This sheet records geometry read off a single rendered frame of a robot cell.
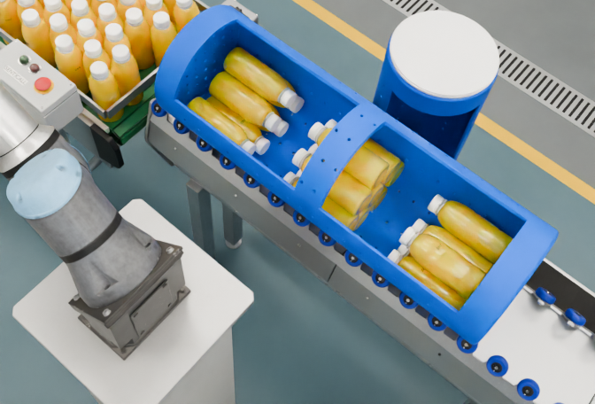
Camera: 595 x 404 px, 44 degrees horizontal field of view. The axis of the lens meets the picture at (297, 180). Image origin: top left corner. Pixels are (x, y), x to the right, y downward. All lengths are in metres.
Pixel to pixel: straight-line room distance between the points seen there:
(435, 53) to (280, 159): 0.48
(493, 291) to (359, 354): 1.22
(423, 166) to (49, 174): 0.84
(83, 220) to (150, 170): 1.70
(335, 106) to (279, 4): 1.67
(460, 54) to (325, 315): 1.11
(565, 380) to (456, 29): 0.88
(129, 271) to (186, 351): 0.23
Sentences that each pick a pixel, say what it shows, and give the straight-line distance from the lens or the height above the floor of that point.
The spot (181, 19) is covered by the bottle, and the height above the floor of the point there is 1.03.
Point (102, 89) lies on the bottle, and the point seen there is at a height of 1.03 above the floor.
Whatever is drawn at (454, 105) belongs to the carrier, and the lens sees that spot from 1.84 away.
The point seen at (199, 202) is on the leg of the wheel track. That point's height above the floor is 0.57.
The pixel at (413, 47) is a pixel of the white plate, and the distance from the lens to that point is 1.88.
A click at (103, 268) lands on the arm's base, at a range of 1.19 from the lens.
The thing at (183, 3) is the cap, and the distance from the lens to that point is 1.87.
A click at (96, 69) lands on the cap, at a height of 1.08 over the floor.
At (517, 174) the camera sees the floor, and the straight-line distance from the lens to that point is 3.02.
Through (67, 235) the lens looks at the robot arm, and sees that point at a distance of 1.17.
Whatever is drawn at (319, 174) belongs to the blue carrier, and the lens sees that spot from 1.46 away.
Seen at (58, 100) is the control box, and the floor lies 1.09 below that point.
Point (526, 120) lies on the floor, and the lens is 3.18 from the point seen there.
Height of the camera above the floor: 2.44
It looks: 60 degrees down
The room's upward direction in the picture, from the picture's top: 7 degrees clockwise
